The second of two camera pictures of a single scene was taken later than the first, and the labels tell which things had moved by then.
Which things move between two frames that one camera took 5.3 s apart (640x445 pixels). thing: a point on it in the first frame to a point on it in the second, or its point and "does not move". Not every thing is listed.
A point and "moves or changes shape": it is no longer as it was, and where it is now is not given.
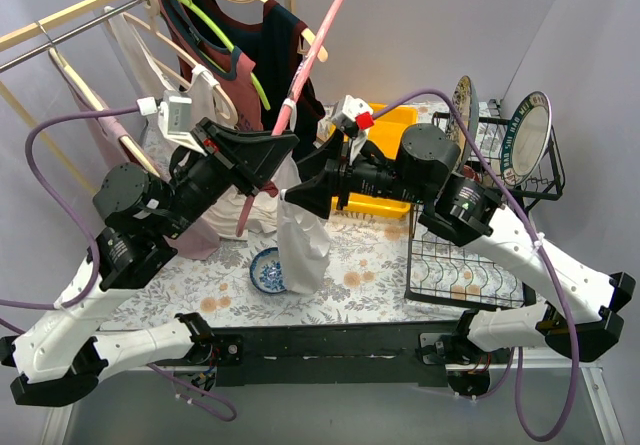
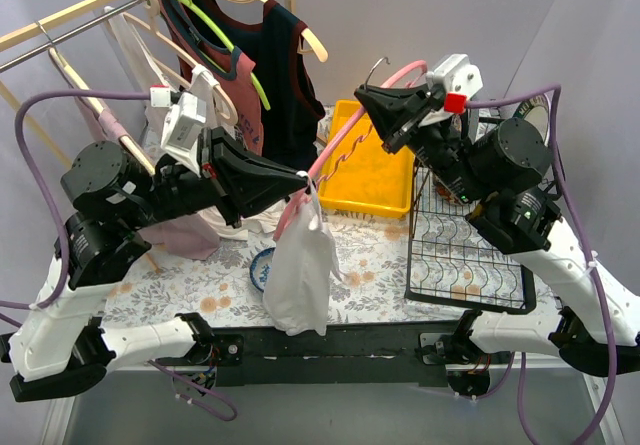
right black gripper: [337, 174] to [415, 119]
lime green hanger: [215, 29] does not move
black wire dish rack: [437, 270] does not move
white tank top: [304, 235] moves or changes shape
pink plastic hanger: [277, 125] to [304, 191]
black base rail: [322, 354] does not move
